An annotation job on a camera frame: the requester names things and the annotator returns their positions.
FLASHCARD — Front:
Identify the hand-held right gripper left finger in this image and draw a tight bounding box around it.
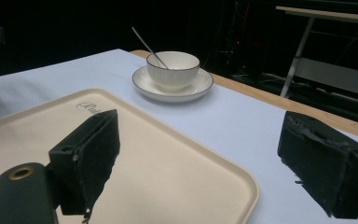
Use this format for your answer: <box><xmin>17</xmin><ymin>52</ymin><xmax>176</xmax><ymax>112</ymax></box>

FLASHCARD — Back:
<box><xmin>48</xmin><ymin>108</ymin><xmax>121</xmax><ymax>224</ymax></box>

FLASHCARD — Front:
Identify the metal spoon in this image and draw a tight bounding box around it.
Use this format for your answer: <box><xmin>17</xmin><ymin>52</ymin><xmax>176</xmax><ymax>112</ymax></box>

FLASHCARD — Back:
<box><xmin>131</xmin><ymin>26</ymin><xmax>170</xmax><ymax>70</ymax></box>

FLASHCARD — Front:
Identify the white-framed folding table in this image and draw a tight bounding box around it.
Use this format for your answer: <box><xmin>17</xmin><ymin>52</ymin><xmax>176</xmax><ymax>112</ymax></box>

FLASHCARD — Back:
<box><xmin>275</xmin><ymin>5</ymin><xmax>358</xmax><ymax>99</ymax></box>

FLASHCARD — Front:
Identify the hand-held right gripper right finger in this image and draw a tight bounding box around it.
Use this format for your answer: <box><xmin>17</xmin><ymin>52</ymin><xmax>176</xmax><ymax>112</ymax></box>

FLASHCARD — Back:
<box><xmin>277</xmin><ymin>110</ymin><xmax>358</xmax><ymax>219</ymax></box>

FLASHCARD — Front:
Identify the white tablecloth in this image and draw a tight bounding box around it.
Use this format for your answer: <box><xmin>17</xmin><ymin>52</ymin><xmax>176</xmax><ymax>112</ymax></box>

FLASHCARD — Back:
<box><xmin>0</xmin><ymin>48</ymin><xmax>358</xmax><ymax>224</ymax></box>

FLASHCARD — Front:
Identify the beige plastic tray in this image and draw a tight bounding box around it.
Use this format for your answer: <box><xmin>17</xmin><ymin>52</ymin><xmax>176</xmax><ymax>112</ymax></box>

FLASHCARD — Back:
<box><xmin>0</xmin><ymin>88</ymin><xmax>260</xmax><ymax>224</ymax></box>

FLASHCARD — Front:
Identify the white ceramic bowl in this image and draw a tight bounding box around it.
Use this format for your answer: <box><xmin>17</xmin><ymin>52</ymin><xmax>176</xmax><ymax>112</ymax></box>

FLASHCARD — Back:
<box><xmin>145</xmin><ymin>50</ymin><xmax>200</xmax><ymax>92</ymax></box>

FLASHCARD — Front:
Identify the white ceramic saucer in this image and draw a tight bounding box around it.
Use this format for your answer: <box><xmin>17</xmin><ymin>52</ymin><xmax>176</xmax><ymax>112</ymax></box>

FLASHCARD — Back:
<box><xmin>131</xmin><ymin>65</ymin><xmax>214</xmax><ymax>104</ymax></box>

